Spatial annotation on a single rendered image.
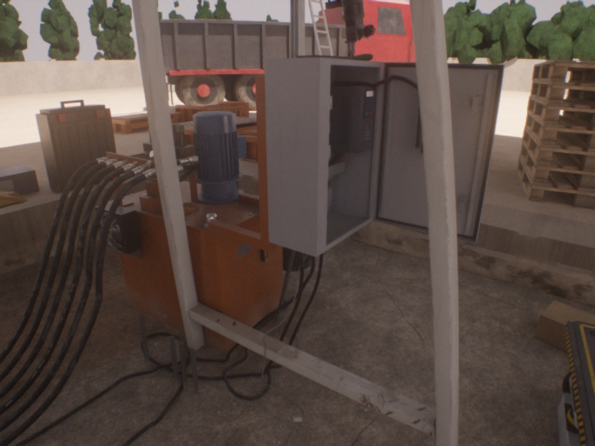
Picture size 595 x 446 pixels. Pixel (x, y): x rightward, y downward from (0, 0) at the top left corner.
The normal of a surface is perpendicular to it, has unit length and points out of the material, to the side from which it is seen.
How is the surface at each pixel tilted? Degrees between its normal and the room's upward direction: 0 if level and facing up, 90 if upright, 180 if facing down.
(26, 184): 90
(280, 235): 90
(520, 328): 0
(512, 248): 90
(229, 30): 90
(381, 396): 0
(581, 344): 0
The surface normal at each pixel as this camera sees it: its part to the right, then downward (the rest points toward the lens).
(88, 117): 0.80, 0.22
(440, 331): -0.59, 0.34
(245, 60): 0.35, 0.34
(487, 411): 0.00, -0.93
